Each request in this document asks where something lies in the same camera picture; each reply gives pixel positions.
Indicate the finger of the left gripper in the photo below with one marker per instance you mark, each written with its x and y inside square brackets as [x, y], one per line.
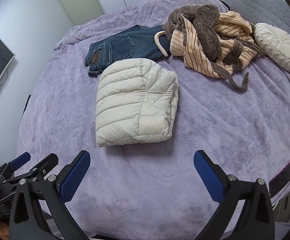
[40, 170]
[19, 161]

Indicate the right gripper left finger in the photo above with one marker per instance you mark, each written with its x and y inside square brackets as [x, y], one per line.
[26, 218]

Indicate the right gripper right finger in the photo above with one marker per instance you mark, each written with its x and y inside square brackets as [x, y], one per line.
[256, 220]

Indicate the cream quilted puffer jacket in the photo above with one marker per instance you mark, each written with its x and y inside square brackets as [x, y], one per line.
[136, 103]

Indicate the dark smartphone on bed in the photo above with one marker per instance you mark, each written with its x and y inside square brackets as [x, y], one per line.
[279, 181]

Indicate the purple fleece bedspread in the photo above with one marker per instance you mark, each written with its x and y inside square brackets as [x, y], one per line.
[153, 191]

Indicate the blue denim jeans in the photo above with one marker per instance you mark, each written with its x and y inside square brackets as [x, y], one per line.
[135, 42]

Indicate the round cream pleated cushion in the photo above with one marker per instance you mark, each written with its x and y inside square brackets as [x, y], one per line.
[275, 42]

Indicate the brown striped fleece robe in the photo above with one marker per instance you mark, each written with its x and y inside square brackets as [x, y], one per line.
[211, 42]

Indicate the grey padded headboard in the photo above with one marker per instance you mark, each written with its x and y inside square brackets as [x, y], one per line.
[273, 12]

